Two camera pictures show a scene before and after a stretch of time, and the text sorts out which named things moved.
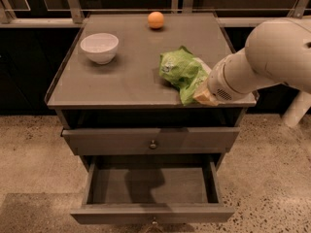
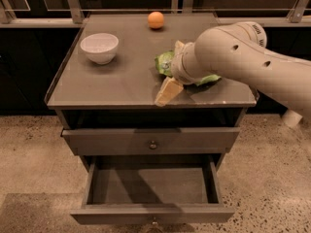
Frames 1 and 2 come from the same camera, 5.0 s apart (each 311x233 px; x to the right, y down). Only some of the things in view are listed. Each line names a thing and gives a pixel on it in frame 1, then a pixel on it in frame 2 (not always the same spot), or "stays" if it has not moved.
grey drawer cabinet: [120, 115] stays
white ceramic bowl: [100, 47] stays
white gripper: [219, 83] → [178, 67]
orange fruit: [155, 19] stays
